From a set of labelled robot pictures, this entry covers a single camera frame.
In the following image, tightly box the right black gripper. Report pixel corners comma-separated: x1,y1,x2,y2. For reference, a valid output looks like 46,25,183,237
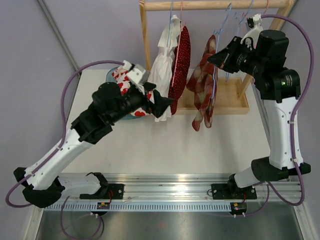
208,36,266,78

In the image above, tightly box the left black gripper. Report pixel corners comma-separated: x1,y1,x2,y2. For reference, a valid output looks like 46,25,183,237
109,81,174,124

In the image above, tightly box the light blue hanger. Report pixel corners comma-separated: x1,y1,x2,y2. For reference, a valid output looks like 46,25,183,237
224,0,255,82
166,0,174,48
211,2,233,99

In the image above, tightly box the red plaid garment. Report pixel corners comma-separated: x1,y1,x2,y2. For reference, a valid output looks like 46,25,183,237
186,35,218,132

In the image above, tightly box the white red poppy skirt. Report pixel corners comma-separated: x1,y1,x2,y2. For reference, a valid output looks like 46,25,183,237
111,67,154,118

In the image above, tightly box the dark red dotted garment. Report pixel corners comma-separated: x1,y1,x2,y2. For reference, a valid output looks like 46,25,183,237
168,26,191,115

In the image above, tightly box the pink hanger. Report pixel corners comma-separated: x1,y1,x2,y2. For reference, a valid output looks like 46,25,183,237
249,0,271,83
171,0,184,88

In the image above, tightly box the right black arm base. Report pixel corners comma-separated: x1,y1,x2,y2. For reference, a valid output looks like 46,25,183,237
211,183,258,200

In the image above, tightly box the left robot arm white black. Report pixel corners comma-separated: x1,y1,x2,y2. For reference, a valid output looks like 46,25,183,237
13,82,174,208

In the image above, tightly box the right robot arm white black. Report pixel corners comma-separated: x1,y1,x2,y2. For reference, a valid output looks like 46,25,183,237
207,30,311,198

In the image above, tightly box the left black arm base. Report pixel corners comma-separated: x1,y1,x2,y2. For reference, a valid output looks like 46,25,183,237
79,183,125,200

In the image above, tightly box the white ruffled garment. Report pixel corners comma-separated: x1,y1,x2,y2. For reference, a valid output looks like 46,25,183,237
147,14,182,123

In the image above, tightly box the wooden clothes rack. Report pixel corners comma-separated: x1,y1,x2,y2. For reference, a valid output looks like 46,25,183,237
139,0,295,115

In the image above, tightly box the teal plastic basin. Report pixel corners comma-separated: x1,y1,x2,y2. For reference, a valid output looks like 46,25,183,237
106,66,148,121

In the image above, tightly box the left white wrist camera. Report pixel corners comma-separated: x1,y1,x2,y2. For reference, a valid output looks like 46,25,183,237
123,60,150,95

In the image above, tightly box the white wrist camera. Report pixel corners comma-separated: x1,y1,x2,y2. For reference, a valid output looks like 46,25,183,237
123,60,150,95
240,13,263,48

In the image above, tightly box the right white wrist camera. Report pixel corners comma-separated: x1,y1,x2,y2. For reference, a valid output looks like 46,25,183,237
240,13,263,48

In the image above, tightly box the aluminium mounting rail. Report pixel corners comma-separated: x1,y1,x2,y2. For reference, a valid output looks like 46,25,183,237
33,172,307,202

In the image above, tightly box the white slotted cable duct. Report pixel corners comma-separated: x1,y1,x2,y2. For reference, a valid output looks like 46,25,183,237
44,201,231,212

